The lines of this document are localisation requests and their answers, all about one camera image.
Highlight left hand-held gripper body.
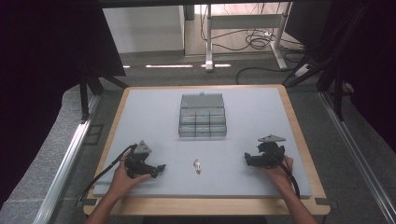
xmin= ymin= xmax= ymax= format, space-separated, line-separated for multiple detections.
xmin=124 ymin=139 xmax=157 ymax=179

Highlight person's left hand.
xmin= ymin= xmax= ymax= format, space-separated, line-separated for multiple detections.
xmin=108 ymin=152 xmax=152 ymax=202

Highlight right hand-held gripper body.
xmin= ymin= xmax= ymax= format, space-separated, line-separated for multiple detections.
xmin=255 ymin=133 xmax=287 ymax=168

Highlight black tape strip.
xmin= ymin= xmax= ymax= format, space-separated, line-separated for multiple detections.
xmin=76 ymin=198 xmax=98 ymax=207
xmin=315 ymin=197 xmax=339 ymax=209

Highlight white power strip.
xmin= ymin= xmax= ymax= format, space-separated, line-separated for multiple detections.
xmin=293 ymin=63 xmax=311 ymax=78

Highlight aluminium rail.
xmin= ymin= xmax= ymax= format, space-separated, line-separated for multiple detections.
xmin=32 ymin=93 xmax=102 ymax=224
xmin=318 ymin=91 xmax=396 ymax=223

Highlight clear plastic compartment box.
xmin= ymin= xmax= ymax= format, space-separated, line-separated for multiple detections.
xmin=177 ymin=91 xmax=228 ymax=138

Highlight small metal screw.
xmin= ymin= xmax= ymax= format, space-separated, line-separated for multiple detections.
xmin=192 ymin=158 xmax=203 ymax=175

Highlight grey foam mat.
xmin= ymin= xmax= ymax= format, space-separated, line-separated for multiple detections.
xmin=92 ymin=87 xmax=313 ymax=199

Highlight black floor cables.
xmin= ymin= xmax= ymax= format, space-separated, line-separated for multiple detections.
xmin=200 ymin=3 xmax=307 ymax=85

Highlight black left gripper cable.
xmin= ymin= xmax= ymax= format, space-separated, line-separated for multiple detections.
xmin=78 ymin=143 xmax=138 ymax=202

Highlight black curtain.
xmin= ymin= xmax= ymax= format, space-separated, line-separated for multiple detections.
xmin=0 ymin=0 xmax=127 ymax=208
xmin=284 ymin=0 xmax=396 ymax=153

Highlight person's right hand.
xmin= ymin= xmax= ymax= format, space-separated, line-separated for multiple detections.
xmin=257 ymin=154 xmax=295 ymax=195

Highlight black metal stand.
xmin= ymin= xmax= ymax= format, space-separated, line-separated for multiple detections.
xmin=282 ymin=3 xmax=368 ymax=122
xmin=78 ymin=60 xmax=129 ymax=123

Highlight white metal desk frame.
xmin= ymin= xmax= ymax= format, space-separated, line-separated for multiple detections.
xmin=205 ymin=2 xmax=290 ymax=73

